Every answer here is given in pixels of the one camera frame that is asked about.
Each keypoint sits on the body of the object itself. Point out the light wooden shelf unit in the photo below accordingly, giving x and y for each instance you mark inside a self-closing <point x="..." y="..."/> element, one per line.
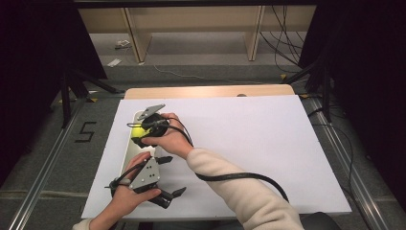
<point x="191" y="19"/>

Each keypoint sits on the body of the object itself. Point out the yellow tennis ball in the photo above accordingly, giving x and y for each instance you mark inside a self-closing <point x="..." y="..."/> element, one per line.
<point x="138" y="131"/>

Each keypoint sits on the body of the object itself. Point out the black metal frame bar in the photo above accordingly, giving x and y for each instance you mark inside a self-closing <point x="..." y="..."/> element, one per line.
<point x="191" y="2"/>

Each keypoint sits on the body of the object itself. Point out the white paper scrap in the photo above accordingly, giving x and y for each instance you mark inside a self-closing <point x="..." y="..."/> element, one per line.
<point x="114" y="62"/>

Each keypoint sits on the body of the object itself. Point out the white plastic bin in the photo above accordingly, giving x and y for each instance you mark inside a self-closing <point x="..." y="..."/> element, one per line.
<point x="132" y="155"/>

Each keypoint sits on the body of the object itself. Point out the white table cover sheet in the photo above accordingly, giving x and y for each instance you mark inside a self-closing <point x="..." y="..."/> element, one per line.
<point x="255" y="127"/>

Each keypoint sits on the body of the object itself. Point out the black tripod stand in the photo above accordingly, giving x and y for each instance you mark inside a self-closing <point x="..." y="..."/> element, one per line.
<point x="65" y="102"/>
<point x="325" y="96"/>

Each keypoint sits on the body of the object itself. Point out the dark curtain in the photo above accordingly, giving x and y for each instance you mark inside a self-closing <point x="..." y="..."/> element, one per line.
<point x="376" y="64"/>
<point x="32" y="64"/>

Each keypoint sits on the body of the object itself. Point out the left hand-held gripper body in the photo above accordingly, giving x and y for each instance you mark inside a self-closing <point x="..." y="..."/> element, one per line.
<point x="146" y="175"/>

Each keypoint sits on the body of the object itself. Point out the person's left hand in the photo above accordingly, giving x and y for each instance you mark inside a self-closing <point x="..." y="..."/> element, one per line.
<point x="127" y="201"/>

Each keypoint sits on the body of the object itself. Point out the yellow tape piece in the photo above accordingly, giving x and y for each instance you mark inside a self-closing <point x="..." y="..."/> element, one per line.
<point x="283" y="76"/>
<point x="93" y="100"/>

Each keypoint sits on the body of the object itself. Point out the metal floor rail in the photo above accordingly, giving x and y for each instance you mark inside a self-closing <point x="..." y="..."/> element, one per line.
<point x="367" y="198"/>
<point x="41" y="179"/>

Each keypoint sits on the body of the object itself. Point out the person's right hand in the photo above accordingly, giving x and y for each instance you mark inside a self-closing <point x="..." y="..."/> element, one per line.
<point x="174" y="140"/>

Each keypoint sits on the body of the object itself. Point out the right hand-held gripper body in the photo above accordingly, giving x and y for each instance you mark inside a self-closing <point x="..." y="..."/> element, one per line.
<point x="154" y="124"/>

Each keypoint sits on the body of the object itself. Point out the grey plastic packet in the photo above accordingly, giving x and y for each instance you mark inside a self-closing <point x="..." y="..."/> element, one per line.
<point x="123" y="44"/>

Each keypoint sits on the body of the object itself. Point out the dark round table grommet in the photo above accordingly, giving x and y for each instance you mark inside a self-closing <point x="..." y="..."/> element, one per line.
<point x="241" y="95"/>

